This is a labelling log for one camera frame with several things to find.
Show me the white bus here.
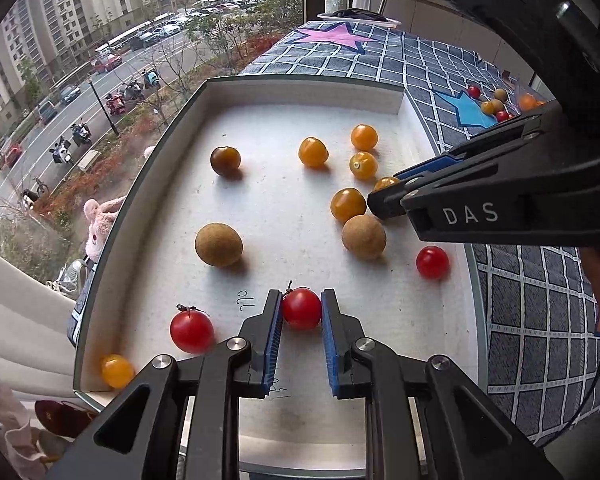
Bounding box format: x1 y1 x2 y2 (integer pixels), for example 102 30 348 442
95 12 177 56

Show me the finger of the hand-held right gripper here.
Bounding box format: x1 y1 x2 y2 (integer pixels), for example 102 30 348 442
367 115 600 248
394 102 563 181

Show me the grey sneaker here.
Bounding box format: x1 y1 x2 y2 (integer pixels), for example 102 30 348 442
45 259 88 293

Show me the plaid blanket with stars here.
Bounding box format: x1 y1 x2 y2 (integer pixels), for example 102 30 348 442
67 20 600 443

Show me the pale pink cloth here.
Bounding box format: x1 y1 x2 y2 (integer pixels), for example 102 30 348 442
0 380 46 480

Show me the dark brown cherry tomato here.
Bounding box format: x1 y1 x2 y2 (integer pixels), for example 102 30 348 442
210 146 242 177

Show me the white shallow box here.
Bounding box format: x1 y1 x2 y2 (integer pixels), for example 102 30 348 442
72 75 488 476

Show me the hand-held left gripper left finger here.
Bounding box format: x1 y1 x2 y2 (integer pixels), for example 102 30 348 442
45 289 285 480

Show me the red car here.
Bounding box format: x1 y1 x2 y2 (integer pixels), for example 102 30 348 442
92 54 124 74

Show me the black cable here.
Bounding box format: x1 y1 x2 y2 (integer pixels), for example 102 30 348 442
530 327 600 448

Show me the white plastic basin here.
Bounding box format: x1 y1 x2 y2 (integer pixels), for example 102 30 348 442
317 8 401 28

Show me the dark red object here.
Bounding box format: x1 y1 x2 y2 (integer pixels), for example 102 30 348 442
35 400 98 438

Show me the dark cloth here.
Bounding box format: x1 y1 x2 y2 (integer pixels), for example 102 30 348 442
330 8 381 20

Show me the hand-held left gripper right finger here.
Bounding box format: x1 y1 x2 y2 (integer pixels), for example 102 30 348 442
321 289 563 480

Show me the white curtain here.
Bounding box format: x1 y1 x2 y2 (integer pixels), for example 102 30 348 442
0 242 81 401

